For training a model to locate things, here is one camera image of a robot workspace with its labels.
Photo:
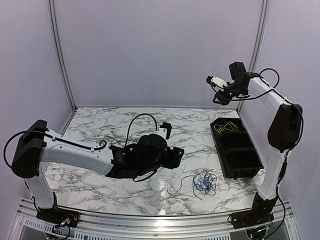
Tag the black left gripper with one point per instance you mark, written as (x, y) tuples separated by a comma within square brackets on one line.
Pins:
[(174, 161)]

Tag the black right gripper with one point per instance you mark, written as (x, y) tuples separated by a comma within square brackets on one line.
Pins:
[(224, 100)]

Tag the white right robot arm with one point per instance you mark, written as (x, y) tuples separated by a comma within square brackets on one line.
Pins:
[(283, 135)]

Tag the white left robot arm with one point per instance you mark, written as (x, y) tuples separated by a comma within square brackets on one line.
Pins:
[(25, 152)]

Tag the black bin far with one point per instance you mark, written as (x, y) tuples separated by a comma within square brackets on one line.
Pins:
[(226, 125)]

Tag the black bin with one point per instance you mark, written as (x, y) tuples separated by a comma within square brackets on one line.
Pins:
[(237, 143), (226, 125), (240, 163)]

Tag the black bin middle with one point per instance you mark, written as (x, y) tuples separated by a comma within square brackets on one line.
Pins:
[(237, 143)]

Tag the black bin near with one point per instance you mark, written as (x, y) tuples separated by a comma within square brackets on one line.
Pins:
[(240, 163)]

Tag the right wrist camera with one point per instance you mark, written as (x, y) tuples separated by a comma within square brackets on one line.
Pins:
[(216, 82)]

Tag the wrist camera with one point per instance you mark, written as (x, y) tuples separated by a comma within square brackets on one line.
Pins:
[(216, 82), (164, 130)]

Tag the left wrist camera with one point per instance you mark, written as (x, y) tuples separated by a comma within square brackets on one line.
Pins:
[(164, 130)]

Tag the right corner aluminium post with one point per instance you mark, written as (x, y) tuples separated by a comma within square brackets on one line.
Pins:
[(259, 34)]

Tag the corner aluminium post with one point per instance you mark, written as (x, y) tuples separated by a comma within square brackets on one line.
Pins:
[(259, 34), (59, 54)]

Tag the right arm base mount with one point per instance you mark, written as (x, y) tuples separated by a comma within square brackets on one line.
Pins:
[(244, 219)]

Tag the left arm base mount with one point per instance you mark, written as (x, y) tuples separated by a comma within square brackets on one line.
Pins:
[(57, 216)]

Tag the aluminium front rail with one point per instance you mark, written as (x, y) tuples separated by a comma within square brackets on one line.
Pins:
[(108, 226)]

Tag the left corner aluminium post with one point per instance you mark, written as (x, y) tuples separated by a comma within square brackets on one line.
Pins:
[(59, 54)]

